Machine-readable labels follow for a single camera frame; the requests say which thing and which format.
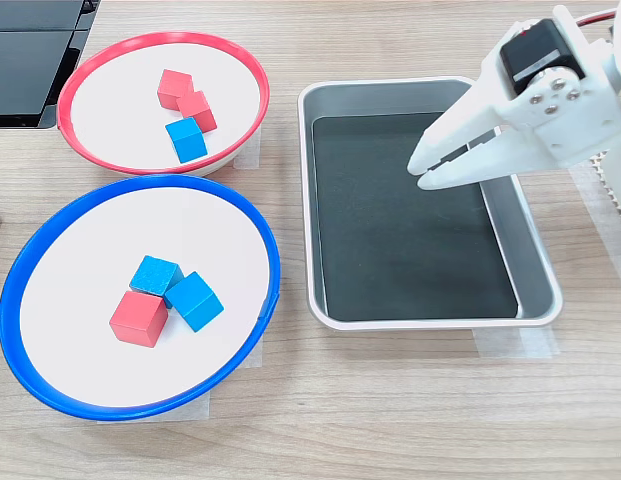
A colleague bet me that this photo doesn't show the red cube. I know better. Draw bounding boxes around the red cube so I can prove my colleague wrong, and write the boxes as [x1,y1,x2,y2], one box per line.
[156,68,195,111]
[175,90,219,134]
[108,290,170,350]

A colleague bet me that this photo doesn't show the steel tray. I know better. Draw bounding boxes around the steel tray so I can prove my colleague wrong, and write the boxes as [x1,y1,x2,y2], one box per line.
[296,75,565,333]

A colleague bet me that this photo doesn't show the black tray mat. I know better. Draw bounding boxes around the black tray mat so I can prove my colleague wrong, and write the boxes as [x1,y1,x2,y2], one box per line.
[311,111,520,323]

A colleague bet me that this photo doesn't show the blue cube with rough top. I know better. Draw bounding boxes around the blue cube with rough top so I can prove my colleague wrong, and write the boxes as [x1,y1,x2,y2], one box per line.
[128,254,185,310]

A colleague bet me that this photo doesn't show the red-rimmed white plate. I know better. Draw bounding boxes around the red-rimmed white plate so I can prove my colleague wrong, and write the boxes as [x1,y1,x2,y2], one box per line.
[56,31,271,177]

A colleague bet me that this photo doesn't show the blue-rimmed white plate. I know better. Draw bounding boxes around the blue-rimmed white plate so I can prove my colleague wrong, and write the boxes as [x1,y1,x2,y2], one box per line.
[0,173,282,422]

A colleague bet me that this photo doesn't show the black flat device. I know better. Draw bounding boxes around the black flat device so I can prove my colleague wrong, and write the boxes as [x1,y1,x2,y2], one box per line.
[0,0,102,130]

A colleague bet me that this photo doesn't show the red and black cable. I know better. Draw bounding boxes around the red and black cable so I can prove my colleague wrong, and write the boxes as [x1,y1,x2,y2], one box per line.
[573,7,620,27]

